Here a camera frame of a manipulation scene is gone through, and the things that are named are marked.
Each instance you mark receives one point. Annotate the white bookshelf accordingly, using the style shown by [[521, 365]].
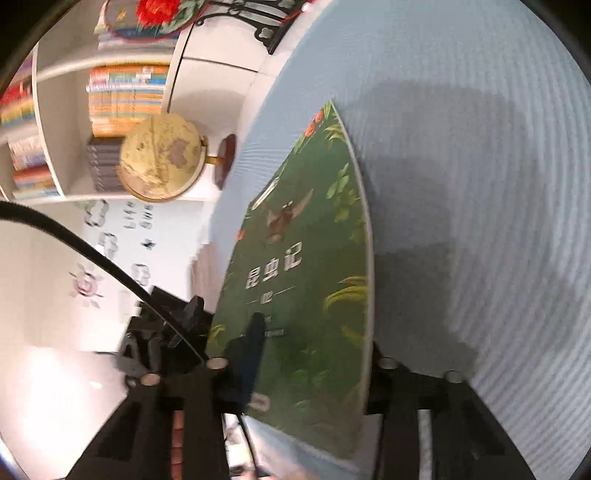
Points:
[[79, 81]]

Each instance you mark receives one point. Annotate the row of dark encyclopedias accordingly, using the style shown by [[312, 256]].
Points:
[[103, 156]]

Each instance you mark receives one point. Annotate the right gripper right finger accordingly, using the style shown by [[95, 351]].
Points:
[[467, 441]]

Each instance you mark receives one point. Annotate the dark green book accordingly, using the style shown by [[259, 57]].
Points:
[[304, 260]]

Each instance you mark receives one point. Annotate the yellow desk globe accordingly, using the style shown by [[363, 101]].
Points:
[[164, 157]]

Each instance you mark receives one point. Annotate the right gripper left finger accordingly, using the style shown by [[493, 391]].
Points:
[[136, 440]]

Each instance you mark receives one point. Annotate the red flower round fan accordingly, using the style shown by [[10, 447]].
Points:
[[149, 20]]

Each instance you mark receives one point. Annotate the blue quilted table mat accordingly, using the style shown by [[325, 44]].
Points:
[[471, 122]]

